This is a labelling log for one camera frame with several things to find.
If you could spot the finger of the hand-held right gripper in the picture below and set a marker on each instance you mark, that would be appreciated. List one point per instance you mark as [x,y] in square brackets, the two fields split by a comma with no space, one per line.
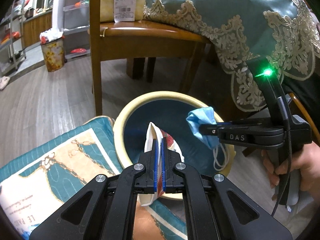
[210,130]

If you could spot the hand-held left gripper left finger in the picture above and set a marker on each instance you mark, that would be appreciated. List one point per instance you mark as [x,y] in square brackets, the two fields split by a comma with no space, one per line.
[155,165]

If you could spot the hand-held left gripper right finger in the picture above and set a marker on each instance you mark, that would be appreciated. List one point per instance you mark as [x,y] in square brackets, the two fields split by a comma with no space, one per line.
[163,165]

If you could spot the blue face mask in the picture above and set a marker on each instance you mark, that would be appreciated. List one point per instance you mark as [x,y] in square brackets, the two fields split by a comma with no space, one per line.
[200,117]

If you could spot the white wrapper with red print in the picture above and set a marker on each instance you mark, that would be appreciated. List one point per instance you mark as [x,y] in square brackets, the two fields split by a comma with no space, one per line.
[151,136]

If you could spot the yellow rimmed dark bin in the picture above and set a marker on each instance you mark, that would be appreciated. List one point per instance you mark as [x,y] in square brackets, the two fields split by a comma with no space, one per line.
[150,110]

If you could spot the flower printed trash can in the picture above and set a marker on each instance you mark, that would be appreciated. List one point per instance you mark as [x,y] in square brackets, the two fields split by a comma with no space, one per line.
[53,57]

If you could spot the person's right hand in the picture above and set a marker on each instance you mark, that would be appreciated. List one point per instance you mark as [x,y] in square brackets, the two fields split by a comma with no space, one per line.
[308,165]

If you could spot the teal orange printed seat cushion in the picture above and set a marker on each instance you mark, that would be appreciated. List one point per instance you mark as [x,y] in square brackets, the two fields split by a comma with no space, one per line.
[62,155]

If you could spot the wooden chair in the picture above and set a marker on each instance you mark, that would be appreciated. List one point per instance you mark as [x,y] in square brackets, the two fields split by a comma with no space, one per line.
[150,33]

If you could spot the teal lace trimmed tablecloth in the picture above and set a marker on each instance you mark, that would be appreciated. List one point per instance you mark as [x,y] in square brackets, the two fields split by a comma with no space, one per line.
[225,5]

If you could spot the red packet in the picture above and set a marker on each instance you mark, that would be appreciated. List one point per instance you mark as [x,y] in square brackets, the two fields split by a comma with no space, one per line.
[78,51]

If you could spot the white paper receipt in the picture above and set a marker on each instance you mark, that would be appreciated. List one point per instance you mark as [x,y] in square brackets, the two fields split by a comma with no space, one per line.
[125,2]

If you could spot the grey plastic shelf unit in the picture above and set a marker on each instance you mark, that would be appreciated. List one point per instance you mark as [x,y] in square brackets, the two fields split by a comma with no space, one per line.
[77,25]

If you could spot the brown paper bag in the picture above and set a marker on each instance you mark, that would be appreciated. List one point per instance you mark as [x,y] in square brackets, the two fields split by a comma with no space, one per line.
[107,0]

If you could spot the white plastic bin liner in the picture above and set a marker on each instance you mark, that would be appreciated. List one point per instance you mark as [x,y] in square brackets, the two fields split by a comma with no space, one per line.
[51,35]

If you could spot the white slipper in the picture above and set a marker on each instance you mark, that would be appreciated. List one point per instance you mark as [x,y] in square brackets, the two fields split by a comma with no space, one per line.
[4,82]

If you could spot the black frying pan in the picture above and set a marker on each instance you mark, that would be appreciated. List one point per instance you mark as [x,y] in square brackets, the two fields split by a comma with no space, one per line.
[18,53]

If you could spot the wooden kitchen cabinet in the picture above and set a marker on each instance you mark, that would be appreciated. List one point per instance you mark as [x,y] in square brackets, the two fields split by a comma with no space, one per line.
[37,27]

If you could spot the orange plastic bag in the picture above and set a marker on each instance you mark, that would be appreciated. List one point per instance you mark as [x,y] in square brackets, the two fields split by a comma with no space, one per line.
[10,38]

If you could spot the dark cooking pot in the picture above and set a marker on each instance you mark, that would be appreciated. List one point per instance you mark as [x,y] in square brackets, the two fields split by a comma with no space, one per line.
[29,12]

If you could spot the open metal shelf rack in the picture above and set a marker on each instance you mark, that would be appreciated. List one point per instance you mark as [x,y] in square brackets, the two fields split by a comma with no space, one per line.
[15,25]

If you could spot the curved wooden rail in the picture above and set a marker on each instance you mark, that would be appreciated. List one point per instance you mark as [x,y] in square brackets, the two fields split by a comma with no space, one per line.
[303,110]

